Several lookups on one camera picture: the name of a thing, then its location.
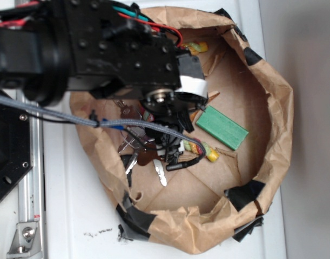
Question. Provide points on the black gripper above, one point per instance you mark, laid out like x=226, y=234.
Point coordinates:
x=172, y=108

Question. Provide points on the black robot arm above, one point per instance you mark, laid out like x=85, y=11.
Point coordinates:
x=110, y=50

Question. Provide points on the green rectangular block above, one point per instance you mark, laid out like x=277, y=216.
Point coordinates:
x=222, y=128

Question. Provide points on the bunch of metal keys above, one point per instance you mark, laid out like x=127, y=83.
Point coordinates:
x=144, y=150

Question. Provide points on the brown paper bag container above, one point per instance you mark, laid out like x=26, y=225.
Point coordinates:
x=205, y=204

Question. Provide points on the multicolour twisted rope toy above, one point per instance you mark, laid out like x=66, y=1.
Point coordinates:
x=205, y=151

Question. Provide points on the aluminium extrusion rail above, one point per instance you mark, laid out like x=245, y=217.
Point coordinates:
x=31, y=189

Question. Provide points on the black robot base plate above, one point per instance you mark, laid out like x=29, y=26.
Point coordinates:
x=15, y=148

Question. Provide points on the metal corner bracket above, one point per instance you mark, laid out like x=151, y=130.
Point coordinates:
x=26, y=242

